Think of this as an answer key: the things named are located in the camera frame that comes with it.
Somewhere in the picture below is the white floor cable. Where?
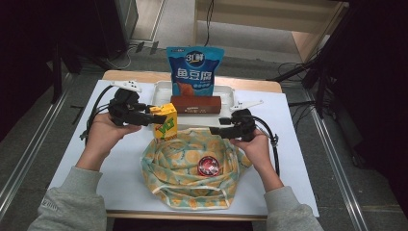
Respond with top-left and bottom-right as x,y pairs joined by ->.
105,44 -> 133,70

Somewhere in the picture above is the person's right hand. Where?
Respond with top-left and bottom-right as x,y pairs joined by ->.
230,129 -> 277,176

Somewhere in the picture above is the brown drink carton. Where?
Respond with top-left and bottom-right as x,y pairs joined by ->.
170,94 -> 223,115

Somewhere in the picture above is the dark cabinet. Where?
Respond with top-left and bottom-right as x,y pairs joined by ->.
95,0 -> 140,61

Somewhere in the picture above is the black tripod stand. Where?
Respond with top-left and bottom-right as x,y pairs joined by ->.
268,6 -> 350,119

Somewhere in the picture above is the lemon print cloth bag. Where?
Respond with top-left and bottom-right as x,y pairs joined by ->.
140,128 -> 254,211

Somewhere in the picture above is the left hand-held gripper cable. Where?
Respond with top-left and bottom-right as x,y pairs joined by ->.
80,85 -> 115,141

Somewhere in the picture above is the black hanging cable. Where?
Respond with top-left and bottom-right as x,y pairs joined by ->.
203,0 -> 216,47

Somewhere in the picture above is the cream plastic tray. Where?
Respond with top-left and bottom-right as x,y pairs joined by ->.
150,80 -> 237,129

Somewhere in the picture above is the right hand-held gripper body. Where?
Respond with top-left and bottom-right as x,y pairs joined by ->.
231,99 -> 265,142

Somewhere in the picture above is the black metal stand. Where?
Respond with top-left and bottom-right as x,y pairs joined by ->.
51,41 -> 65,104

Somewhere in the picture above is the yellow drink carton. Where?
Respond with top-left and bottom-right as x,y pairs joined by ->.
149,103 -> 179,143

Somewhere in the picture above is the red round tin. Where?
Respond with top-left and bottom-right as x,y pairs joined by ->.
196,155 -> 221,177

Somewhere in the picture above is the hand-held gripper cable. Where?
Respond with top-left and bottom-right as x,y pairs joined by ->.
253,115 -> 281,177
80,85 -> 115,141

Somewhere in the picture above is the right hand-held gripper cable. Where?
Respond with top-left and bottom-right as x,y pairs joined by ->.
253,115 -> 281,177

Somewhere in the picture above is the person's left hand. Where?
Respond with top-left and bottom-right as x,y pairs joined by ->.
75,113 -> 142,171

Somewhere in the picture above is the light wooden desk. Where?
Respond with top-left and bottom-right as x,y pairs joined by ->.
191,0 -> 350,64

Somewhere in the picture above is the blue snack pouch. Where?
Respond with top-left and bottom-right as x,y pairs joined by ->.
166,46 -> 225,97

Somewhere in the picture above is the metal floor rail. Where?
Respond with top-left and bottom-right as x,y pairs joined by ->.
0,73 -> 73,219
302,88 -> 370,231

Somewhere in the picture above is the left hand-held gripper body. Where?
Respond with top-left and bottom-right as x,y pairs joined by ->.
108,80 -> 150,127

